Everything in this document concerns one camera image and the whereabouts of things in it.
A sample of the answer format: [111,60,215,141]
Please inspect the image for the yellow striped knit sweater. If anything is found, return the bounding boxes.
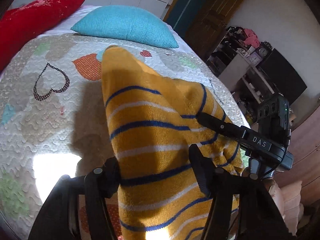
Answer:
[101,46,244,239]

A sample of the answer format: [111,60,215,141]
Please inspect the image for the right hand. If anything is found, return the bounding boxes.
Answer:
[263,179,304,235]

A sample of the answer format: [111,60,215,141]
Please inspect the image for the black monitor screen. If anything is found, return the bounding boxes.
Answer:
[259,49,307,105]

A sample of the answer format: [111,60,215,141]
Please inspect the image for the purple alarm clock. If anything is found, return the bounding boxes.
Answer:
[247,52,263,66]

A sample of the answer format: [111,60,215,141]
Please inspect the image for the patchwork heart quilt bedspread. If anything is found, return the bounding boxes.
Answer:
[1,34,247,239]

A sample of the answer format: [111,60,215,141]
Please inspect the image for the cluttered white shelf unit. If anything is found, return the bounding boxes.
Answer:
[206,27,283,125]

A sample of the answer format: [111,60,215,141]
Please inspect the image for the pink garment on shelf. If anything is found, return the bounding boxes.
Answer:
[244,28,260,49]

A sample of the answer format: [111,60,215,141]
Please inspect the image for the brown wooden door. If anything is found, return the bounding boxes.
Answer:
[164,0,244,61]

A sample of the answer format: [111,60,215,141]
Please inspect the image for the turquoise knit pillow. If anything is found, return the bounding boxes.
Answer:
[71,5,178,49]

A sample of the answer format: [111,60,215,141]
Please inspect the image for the red patterned blanket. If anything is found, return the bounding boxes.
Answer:
[1,0,85,70]

